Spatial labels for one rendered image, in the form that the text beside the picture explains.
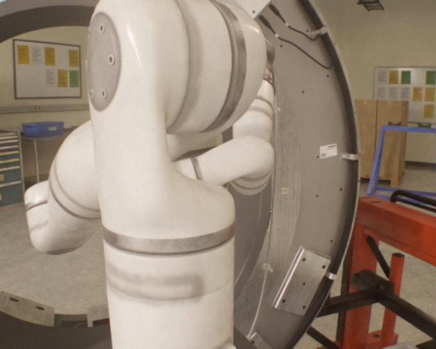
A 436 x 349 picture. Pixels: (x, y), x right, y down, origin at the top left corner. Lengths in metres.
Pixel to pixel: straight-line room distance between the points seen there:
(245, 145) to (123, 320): 0.40
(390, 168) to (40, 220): 6.58
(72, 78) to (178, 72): 7.18
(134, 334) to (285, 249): 0.78
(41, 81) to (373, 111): 5.46
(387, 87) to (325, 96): 8.49
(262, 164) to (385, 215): 1.03
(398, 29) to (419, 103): 1.68
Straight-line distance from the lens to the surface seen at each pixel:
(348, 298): 1.56
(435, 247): 1.44
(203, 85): 0.23
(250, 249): 0.92
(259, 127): 0.67
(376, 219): 1.63
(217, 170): 0.60
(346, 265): 1.82
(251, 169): 0.60
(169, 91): 0.22
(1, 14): 0.81
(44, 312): 1.28
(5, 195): 5.62
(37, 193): 0.62
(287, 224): 1.00
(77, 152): 0.39
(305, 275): 1.07
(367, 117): 6.94
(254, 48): 0.26
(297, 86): 0.97
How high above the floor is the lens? 1.36
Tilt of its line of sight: 11 degrees down
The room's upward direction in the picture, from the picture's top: straight up
